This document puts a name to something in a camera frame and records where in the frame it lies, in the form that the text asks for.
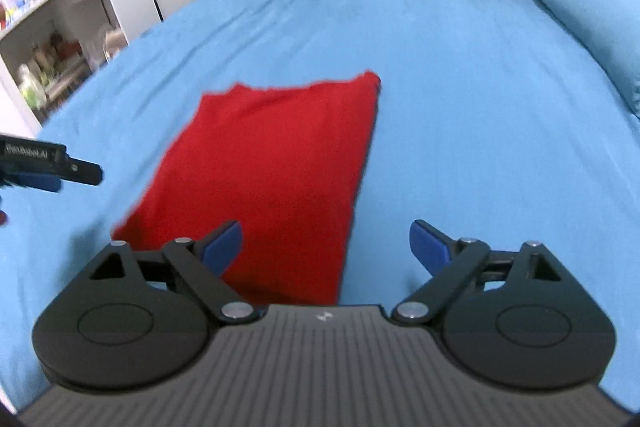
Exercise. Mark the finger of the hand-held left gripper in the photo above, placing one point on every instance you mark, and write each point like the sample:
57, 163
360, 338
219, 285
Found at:
82, 172
37, 182

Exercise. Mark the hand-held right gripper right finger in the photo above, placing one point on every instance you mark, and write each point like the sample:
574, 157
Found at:
430, 249

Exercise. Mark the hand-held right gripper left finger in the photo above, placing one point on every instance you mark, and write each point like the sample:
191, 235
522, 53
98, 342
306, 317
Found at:
222, 249

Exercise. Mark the red knit sweater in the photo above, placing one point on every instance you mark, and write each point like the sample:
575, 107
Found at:
270, 177

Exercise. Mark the green tissue pack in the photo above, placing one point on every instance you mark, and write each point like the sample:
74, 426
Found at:
27, 89

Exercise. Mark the white shelf unit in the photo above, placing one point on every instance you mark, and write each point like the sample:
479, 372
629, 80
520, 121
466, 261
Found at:
60, 17

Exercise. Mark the bed with blue sheet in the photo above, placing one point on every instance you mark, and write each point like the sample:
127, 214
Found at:
450, 107

